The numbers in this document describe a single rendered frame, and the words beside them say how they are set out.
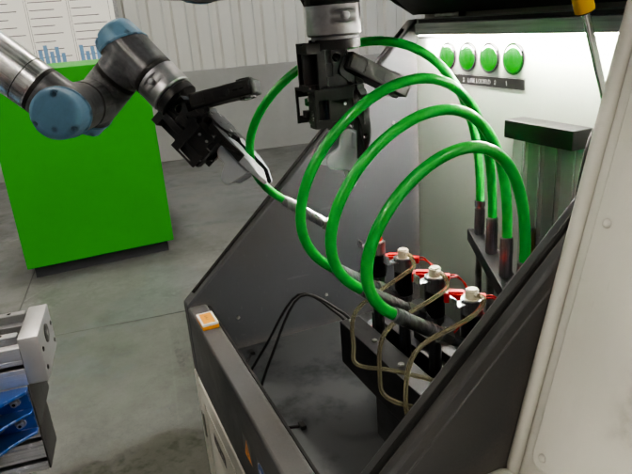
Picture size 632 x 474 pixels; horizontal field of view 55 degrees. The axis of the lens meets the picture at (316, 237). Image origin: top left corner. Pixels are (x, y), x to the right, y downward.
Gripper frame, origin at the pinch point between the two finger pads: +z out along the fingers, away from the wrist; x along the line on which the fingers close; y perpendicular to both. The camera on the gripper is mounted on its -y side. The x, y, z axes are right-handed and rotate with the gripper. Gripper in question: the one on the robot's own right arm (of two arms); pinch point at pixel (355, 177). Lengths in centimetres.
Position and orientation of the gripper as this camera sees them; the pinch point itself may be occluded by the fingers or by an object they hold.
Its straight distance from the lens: 90.6
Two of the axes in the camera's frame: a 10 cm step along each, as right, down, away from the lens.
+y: -9.1, 2.1, -3.6
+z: 0.8, 9.4, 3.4
